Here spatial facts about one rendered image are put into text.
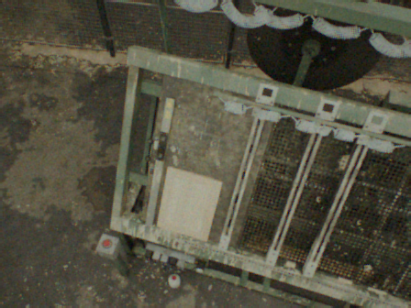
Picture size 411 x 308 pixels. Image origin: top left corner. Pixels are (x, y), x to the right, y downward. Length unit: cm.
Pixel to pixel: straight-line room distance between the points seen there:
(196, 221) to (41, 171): 203
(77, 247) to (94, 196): 51
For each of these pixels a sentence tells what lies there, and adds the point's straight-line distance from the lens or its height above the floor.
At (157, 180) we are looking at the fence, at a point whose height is 121.
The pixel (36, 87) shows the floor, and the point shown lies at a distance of 481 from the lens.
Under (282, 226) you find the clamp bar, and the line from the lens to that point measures 254.
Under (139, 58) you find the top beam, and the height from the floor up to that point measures 187.
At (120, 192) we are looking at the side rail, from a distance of 266.
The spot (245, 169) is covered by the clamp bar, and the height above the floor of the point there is 141.
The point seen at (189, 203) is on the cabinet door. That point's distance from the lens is 257.
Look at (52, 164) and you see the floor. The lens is 417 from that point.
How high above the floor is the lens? 348
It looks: 61 degrees down
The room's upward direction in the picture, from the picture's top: 6 degrees clockwise
